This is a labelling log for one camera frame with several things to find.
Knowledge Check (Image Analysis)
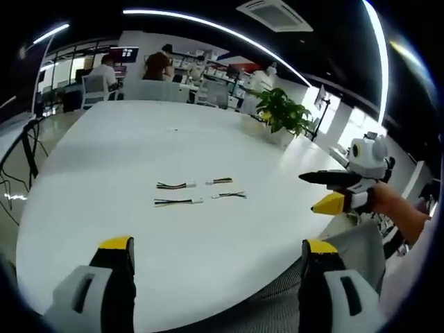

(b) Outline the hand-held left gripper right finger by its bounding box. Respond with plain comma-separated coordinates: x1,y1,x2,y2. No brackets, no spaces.
298,238,386,333

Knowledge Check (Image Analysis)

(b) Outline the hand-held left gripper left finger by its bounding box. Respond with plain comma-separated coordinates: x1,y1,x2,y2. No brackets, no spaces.
42,235,137,333

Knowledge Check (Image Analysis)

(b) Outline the long JST connector cable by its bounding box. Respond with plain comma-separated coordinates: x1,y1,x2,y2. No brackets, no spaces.
153,198,204,207
155,180,198,191

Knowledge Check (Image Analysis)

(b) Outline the person's right hand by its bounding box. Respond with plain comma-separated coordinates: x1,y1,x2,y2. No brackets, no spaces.
368,181,406,218

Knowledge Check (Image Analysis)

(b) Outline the grey mesh office chair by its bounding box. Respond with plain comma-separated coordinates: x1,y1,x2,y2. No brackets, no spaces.
194,219,387,333

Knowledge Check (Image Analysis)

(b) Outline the person's white shirt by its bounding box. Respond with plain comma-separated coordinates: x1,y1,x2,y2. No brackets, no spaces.
377,211,444,315

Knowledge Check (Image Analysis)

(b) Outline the monitor on black stand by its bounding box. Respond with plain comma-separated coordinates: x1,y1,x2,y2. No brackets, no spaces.
311,84,333,142

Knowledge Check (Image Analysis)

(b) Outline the green potted plant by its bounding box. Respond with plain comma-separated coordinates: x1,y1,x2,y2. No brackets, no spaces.
247,87,316,145

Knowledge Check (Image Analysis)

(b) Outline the long ceiling light strip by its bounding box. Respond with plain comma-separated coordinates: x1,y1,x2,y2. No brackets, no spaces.
122,9,312,88
361,0,390,123

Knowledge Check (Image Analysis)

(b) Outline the black tripod stand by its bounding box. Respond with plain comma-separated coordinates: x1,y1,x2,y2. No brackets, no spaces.
0,117,50,195

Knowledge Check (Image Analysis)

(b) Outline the ceiling air conditioner vent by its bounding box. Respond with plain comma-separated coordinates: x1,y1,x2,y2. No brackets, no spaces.
237,0,312,33

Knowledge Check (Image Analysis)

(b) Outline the white desk partition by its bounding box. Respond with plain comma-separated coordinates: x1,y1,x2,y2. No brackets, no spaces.
139,79,191,103

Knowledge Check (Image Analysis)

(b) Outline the white office chair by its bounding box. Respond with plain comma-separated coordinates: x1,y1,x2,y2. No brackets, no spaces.
80,74,118,109

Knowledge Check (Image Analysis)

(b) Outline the short ceiling light strip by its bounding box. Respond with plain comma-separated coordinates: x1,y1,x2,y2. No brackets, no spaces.
32,23,71,45

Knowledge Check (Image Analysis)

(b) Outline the wall screen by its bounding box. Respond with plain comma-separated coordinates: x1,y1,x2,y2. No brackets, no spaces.
110,46,140,65

